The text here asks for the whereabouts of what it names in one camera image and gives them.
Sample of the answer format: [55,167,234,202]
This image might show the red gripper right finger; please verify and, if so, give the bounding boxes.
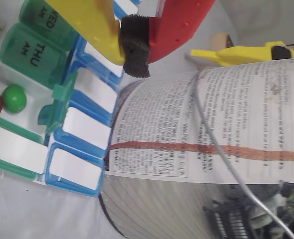
[119,0,216,79]

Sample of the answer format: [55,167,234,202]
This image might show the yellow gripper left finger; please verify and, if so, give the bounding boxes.
[44,0,127,66]

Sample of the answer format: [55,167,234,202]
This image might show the white weekly pill organizer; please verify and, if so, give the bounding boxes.
[0,0,143,199]

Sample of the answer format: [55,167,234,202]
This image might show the green round candy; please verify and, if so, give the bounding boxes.
[1,84,27,114]

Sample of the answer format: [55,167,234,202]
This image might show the small wooden block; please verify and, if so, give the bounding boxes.
[210,32,235,50]

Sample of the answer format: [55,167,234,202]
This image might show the yellow pointed plastic part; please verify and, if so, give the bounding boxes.
[190,41,294,67]

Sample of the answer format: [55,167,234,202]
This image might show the paper wrapped ridged container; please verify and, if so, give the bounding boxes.
[98,57,294,239]

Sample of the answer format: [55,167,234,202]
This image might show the black grid rack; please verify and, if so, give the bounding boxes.
[203,205,256,239]

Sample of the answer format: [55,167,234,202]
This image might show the thin grey wire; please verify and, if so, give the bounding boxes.
[193,72,294,239]

